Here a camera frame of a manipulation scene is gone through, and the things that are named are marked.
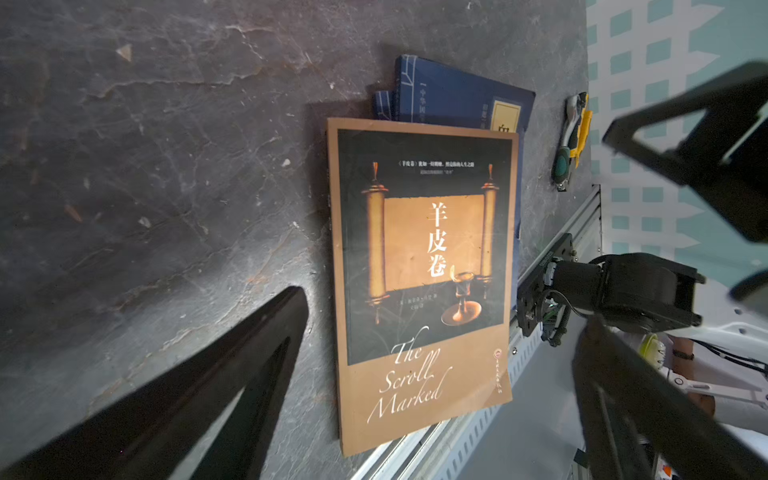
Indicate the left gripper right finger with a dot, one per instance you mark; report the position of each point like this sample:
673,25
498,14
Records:
623,400

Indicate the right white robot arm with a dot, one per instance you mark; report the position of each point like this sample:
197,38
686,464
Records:
642,292

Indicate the blue yellow-label book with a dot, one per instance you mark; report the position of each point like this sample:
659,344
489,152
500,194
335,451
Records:
430,92

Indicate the brown lamp cover book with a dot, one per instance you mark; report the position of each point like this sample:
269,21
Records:
423,223

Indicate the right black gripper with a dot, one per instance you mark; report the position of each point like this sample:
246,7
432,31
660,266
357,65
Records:
724,155

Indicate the yellow green pliers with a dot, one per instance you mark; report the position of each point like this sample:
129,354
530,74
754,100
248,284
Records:
574,135

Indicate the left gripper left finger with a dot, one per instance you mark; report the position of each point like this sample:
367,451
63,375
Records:
148,433

